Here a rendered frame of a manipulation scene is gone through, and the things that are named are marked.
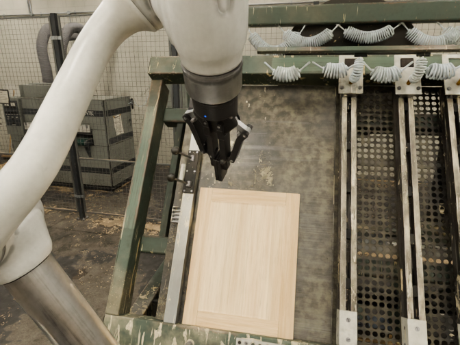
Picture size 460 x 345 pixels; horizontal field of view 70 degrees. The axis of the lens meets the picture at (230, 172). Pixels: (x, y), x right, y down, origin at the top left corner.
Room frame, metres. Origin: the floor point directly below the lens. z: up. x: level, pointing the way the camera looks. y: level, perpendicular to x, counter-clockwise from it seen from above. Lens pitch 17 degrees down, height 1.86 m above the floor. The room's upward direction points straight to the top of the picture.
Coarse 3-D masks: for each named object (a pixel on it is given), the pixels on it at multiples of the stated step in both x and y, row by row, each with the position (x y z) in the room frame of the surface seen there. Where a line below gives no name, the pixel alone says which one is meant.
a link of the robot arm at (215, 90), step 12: (240, 72) 0.50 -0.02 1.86; (192, 84) 0.49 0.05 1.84; (204, 84) 0.48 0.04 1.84; (216, 84) 0.48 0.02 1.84; (228, 84) 0.49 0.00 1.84; (240, 84) 0.52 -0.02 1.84; (192, 96) 0.51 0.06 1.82; (204, 96) 0.49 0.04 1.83; (216, 96) 0.49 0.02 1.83; (228, 96) 0.50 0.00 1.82
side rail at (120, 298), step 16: (160, 80) 1.72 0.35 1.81; (160, 96) 1.68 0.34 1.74; (160, 112) 1.67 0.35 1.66; (144, 128) 1.58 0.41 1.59; (160, 128) 1.66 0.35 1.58; (144, 144) 1.53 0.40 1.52; (144, 160) 1.48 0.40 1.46; (144, 176) 1.44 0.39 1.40; (144, 192) 1.43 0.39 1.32; (128, 208) 1.36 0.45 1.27; (144, 208) 1.42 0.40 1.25; (128, 224) 1.32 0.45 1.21; (144, 224) 1.41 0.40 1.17; (128, 240) 1.28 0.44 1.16; (128, 256) 1.24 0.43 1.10; (128, 272) 1.22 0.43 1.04; (112, 288) 1.18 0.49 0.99; (128, 288) 1.21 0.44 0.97; (112, 304) 1.14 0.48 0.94; (128, 304) 1.20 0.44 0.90
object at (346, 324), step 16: (352, 80) 1.41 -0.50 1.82; (352, 96) 1.47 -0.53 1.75; (352, 112) 1.44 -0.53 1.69; (352, 128) 1.40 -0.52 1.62; (352, 144) 1.35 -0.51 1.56; (352, 160) 1.32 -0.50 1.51; (352, 176) 1.28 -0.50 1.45; (352, 192) 1.24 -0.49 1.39; (352, 208) 1.20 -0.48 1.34; (352, 224) 1.17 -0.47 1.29; (352, 240) 1.14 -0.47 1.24; (352, 256) 1.10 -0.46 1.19; (352, 272) 1.07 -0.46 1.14; (352, 288) 1.04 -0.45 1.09; (352, 304) 1.01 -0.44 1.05; (352, 320) 0.98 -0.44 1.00; (336, 336) 1.00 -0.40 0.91; (352, 336) 0.95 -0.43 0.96
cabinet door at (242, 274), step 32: (224, 192) 1.37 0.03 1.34; (256, 192) 1.35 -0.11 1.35; (224, 224) 1.29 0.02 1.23; (256, 224) 1.27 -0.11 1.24; (288, 224) 1.25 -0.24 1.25; (192, 256) 1.23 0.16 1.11; (224, 256) 1.22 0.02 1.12; (256, 256) 1.20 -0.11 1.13; (288, 256) 1.18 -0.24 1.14; (192, 288) 1.16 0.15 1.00; (224, 288) 1.14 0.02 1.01; (256, 288) 1.13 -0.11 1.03; (288, 288) 1.11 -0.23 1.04; (192, 320) 1.09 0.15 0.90; (224, 320) 1.07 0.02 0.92; (256, 320) 1.06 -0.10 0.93; (288, 320) 1.04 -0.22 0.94
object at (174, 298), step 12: (192, 144) 1.50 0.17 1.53; (192, 204) 1.35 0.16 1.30; (180, 216) 1.32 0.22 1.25; (192, 216) 1.34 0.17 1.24; (180, 228) 1.29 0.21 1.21; (180, 240) 1.26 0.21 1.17; (180, 252) 1.23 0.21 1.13; (180, 264) 1.20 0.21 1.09; (180, 276) 1.17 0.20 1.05; (168, 288) 1.15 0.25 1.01; (180, 288) 1.15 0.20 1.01; (168, 300) 1.13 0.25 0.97; (180, 300) 1.14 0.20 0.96; (168, 312) 1.10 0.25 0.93
